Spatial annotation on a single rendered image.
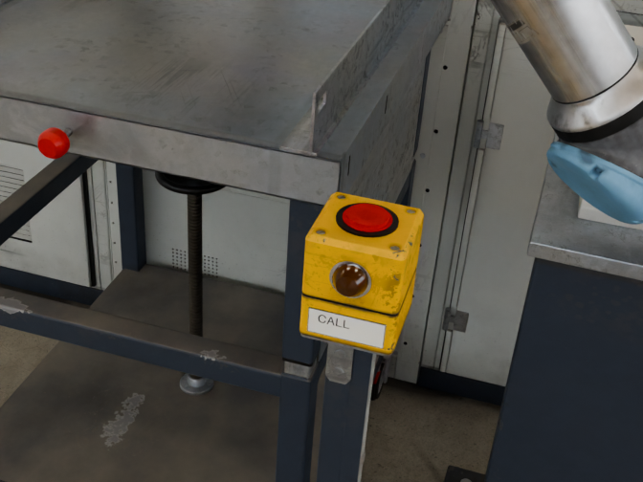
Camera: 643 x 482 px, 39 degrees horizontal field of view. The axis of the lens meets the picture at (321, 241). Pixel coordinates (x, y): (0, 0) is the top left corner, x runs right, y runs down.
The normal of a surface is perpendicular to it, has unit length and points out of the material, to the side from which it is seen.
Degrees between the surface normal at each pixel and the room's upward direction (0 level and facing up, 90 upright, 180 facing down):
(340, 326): 90
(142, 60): 0
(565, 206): 0
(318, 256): 90
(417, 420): 0
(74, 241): 90
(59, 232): 90
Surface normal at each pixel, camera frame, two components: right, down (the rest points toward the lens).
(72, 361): 0.07, -0.84
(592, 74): -0.06, 0.57
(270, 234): -0.29, 0.50
